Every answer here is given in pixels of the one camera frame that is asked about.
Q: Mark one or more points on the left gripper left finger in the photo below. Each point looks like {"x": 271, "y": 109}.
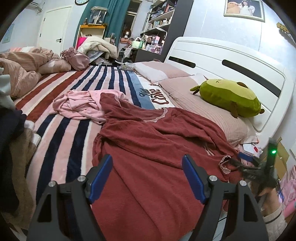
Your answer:
{"x": 64, "y": 210}

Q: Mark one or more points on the white door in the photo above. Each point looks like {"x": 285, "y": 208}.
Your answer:
{"x": 53, "y": 29}

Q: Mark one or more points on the white bed headboard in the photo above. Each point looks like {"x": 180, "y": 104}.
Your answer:
{"x": 271, "y": 82}

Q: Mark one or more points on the framed wall picture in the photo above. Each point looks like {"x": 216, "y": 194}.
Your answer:
{"x": 252, "y": 10}

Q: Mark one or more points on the teal curtain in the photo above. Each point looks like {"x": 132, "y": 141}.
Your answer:
{"x": 116, "y": 11}

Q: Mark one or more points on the dark red fleece garment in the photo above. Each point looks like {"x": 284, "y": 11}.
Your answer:
{"x": 147, "y": 196}

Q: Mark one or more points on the glass display case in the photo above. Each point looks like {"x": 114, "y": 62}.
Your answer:
{"x": 97, "y": 16}

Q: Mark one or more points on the right forearm cream sweater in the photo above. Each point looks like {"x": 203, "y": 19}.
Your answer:
{"x": 275, "y": 224}

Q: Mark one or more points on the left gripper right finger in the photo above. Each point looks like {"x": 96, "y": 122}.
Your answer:
{"x": 244, "y": 220}

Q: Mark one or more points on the pink satin bag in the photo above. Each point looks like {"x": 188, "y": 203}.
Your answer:
{"x": 77, "y": 60}

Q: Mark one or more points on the striped fleece bed blanket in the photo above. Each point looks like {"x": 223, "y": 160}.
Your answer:
{"x": 64, "y": 151}

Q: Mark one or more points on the pink ribbed pillow near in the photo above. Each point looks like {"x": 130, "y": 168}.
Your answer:
{"x": 237, "y": 130}

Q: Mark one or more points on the cream blanket pile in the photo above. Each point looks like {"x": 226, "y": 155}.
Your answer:
{"x": 98, "y": 44}

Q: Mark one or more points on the black bookshelf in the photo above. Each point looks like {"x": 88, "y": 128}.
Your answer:
{"x": 165, "y": 22}

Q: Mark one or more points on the guitar headstock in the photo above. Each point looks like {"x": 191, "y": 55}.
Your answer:
{"x": 282, "y": 28}

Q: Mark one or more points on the green avocado plush toy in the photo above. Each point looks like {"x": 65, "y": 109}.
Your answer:
{"x": 229, "y": 95}

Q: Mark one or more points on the person's right hand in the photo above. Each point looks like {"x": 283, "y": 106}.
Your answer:
{"x": 271, "y": 203}

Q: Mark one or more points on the dark clothes pile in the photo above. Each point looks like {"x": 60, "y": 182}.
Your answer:
{"x": 16, "y": 150}

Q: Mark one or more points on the black camera box green light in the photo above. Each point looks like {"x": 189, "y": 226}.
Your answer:
{"x": 272, "y": 149}

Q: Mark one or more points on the wall clock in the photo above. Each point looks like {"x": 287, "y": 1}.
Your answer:
{"x": 81, "y": 2}

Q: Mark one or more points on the yellow wooden cabinet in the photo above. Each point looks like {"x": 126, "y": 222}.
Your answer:
{"x": 85, "y": 31}

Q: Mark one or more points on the pink pillow far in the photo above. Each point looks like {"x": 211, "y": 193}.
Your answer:
{"x": 156, "y": 71}

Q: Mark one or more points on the air conditioner unit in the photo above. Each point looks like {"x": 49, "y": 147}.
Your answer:
{"x": 36, "y": 5}

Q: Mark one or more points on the beige pink crumpled duvet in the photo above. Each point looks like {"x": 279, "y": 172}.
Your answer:
{"x": 26, "y": 68}

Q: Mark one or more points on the pink crumpled garment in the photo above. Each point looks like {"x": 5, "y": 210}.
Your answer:
{"x": 83, "y": 105}

